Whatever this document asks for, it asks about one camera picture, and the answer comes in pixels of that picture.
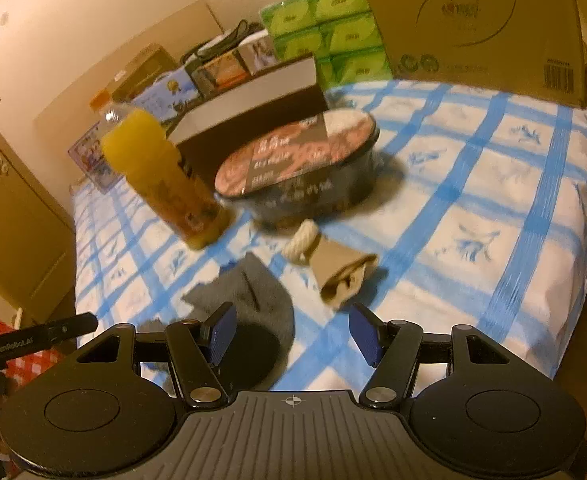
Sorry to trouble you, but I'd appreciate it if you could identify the cow picture milk box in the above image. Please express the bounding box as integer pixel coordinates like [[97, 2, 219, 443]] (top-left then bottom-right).
[[131, 67, 202, 124]]

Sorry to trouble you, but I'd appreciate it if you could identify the brown cardboard box far left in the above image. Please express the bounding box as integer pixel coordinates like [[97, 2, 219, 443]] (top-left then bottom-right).
[[106, 44, 179, 102]]

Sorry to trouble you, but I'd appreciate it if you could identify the blue checked tablecloth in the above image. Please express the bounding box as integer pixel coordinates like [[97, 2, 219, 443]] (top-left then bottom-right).
[[73, 81, 587, 390]]

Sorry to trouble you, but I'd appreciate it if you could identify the wooden cabinet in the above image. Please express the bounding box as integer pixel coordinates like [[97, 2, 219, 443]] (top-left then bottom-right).
[[0, 133, 76, 323]]

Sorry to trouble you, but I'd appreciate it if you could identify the dark brown open box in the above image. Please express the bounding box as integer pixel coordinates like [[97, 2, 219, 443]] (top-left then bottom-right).
[[169, 54, 328, 188]]

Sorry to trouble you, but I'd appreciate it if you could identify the black instant rice bowl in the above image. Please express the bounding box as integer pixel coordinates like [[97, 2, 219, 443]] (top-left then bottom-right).
[[214, 108, 379, 230]]

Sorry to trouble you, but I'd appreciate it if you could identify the beige sock white cuff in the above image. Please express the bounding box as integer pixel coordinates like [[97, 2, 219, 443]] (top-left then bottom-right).
[[282, 219, 379, 310]]

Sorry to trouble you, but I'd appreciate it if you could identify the wooden headboard panel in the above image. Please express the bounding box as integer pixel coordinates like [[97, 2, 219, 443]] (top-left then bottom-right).
[[33, 0, 221, 209]]

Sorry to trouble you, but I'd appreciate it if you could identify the red checked bag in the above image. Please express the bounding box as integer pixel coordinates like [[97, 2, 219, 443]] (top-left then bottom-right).
[[0, 321, 64, 386]]

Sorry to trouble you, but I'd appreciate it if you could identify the black bag with straps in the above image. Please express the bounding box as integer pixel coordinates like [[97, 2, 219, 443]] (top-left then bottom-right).
[[180, 20, 263, 65]]

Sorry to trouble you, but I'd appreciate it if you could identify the orange juice bottle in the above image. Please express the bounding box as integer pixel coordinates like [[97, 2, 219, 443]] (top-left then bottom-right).
[[90, 90, 230, 250]]

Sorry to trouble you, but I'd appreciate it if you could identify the large cardboard box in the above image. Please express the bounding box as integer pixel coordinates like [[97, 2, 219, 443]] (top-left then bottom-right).
[[367, 0, 587, 107]]

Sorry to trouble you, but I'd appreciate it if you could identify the green tissue pack bundle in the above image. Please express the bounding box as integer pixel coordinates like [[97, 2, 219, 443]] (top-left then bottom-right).
[[260, 0, 392, 88]]

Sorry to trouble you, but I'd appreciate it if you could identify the white humidifier box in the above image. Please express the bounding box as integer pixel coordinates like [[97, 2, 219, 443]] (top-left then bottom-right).
[[237, 29, 280, 75]]

